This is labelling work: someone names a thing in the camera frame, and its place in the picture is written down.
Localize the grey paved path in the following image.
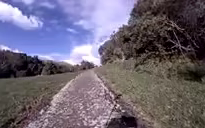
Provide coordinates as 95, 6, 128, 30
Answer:
24, 68, 148, 128

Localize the dense wood of trees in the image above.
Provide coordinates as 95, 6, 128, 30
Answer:
98, 0, 205, 81

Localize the grass bank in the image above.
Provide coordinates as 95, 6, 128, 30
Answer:
93, 58, 205, 128

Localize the distant dark tree line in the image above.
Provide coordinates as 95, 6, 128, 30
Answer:
0, 46, 97, 80

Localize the grass field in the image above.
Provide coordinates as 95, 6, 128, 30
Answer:
0, 70, 84, 128

